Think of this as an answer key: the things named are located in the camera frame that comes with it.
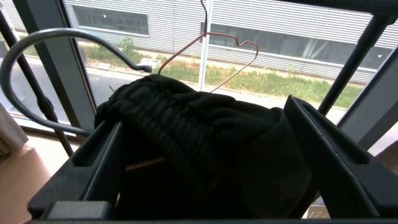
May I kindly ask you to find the brown curtain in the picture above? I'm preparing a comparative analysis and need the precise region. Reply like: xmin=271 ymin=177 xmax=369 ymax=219
xmin=0 ymin=102 xmax=29 ymax=156

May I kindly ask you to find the window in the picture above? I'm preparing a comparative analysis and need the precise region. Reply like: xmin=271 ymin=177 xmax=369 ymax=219
xmin=0 ymin=0 xmax=398 ymax=156

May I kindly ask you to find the black garment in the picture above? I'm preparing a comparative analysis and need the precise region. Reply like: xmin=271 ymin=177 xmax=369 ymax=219
xmin=93 ymin=73 xmax=320 ymax=219

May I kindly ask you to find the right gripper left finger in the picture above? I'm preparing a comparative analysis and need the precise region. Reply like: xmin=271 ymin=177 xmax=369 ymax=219
xmin=26 ymin=120 xmax=126 ymax=219

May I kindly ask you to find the black clothes rack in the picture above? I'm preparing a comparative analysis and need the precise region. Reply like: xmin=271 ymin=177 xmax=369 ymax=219
xmin=0 ymin=0 xmax=398 ymax=157

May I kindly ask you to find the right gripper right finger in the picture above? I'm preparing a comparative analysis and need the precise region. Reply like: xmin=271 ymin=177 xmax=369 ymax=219
xmin=284 ymin=95 xmax=398 ymax=219

